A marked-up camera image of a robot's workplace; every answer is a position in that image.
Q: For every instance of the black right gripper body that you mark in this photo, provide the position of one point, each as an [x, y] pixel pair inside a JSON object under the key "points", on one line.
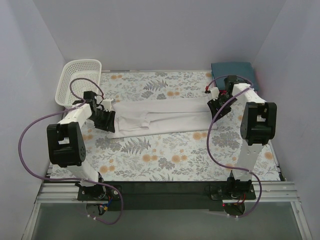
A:
{"points": [[222, 104]]}

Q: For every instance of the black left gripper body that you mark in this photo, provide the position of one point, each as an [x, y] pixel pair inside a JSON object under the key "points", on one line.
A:
{"points": [[100, 115]]}

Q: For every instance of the white t shirt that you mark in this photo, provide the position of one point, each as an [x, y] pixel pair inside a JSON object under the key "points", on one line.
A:
{"points": [[153, 117]]}

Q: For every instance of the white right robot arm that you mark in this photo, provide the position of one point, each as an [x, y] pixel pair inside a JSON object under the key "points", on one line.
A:
{"points": [[258, 126]]}

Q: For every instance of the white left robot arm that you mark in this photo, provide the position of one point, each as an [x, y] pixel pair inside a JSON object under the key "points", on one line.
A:
{"points": [[66, 145]]}

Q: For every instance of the folded teal t shirt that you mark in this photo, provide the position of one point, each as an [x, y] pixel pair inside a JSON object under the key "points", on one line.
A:
{"points": [[242, 69]]}

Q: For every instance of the white plastic basket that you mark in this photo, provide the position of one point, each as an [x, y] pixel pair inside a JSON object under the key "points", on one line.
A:
{"points": [[77, 77]]}

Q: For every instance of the floral patterned table mat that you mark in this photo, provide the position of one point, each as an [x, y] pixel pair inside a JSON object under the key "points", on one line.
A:
{"points": [[185, 156]]}

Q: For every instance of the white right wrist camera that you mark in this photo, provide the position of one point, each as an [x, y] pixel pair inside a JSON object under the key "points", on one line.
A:
{"points": [[213, 92]]}

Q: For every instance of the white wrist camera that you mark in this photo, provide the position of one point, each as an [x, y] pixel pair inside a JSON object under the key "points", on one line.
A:
{"points": [[213, 92], [108, 104]]}

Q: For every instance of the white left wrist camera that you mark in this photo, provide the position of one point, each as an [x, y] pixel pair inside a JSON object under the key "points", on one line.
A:
{"points": [[108, 104]]}

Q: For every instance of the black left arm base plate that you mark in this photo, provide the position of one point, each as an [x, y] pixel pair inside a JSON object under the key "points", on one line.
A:
{"points": [[95, 192]]}

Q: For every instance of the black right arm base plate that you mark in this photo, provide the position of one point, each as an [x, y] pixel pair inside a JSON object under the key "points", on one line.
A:
{"points": [[231, 190]]}

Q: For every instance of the aluminium frame rail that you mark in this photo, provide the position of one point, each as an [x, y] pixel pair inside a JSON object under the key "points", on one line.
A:
{"points": [[169, 211]]}

